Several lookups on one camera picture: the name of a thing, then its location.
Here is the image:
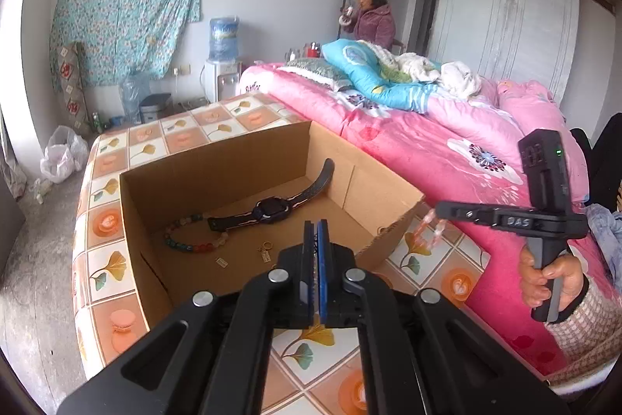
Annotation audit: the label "white water dispenser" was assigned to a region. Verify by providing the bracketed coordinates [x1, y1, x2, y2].
[203, 59, 242, 105]

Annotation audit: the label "light blue cloth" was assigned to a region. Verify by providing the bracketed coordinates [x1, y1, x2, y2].
[585, 203, 622, 250]

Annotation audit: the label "white plastic bag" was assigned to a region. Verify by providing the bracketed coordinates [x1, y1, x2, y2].
[40, 126, 89, 185]

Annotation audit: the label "torn cardboard box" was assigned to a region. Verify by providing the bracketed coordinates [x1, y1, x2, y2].
[119, 120, 426, 333]

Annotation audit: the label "turquoise floral wall cloth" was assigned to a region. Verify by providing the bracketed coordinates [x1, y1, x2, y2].
[50, 0, 204, 88]

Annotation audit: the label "patterned rolled cushion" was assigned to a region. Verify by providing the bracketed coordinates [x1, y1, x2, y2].
[52, 42, 93, 136]

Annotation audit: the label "multicolour bead bracelet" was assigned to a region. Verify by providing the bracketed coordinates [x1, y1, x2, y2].
[162, 211, 231, 256]

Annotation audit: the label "person's right hand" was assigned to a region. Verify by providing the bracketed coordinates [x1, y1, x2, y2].
[517, 245, 591, 315]

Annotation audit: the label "light blue pillow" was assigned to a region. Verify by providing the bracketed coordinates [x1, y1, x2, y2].
[321, 38, 440, 113]

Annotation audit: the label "grey waste bin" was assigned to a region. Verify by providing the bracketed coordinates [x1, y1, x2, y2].
[139, 93, 173, 124]

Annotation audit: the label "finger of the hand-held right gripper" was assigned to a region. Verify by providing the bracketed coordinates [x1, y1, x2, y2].
[435, 200, 502, 229]

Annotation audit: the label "person's right forearm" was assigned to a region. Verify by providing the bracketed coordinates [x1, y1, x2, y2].
[542, 279, 622, 389]

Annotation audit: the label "tile pattern tablecloth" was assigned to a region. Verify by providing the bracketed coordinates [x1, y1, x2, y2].
[72, 91, 491, 415]

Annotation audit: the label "pink floral blanket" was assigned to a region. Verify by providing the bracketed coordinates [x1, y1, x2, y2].
[240, 62, 608, 377]

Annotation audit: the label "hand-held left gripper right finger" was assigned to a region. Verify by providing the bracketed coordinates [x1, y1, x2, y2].
[316, 219, 569, 415]

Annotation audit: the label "white crumpled clothes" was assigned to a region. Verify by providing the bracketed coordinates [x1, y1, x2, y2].
[396, 53, 482, 100]

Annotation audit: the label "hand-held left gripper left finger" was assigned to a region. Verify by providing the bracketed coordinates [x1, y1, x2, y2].
[56, 221, 318, 415]

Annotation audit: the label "pink bead bracelet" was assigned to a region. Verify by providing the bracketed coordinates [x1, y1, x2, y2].
[415, 207, 450, 250]

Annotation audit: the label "white wardrobe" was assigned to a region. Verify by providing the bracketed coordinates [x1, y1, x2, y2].
[428, 0, 581, 105]

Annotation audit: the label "grey patterned pillow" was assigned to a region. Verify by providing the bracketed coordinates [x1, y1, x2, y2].
[277, 58, 353, 92]

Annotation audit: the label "pink strap wristwatch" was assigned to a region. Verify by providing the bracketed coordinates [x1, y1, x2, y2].
[208, 158, 336, 232]

